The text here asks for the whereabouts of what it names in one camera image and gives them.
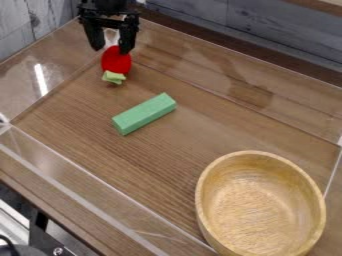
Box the wooden bowl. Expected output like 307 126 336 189
195 150 326 256

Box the red plush radish toy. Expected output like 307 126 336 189
101 45 132 85

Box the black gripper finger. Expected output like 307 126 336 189
118 26 139 55
82 20 105 51

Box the green rectangular block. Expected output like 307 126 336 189
112 93 176 136

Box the black table leg bracket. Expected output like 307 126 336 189
28 210 76 256

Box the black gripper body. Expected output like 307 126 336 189
77 0 139 29

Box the clear acrylic tray wall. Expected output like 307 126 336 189
0 22 342 256

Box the black cable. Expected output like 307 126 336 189
0 233 24 256

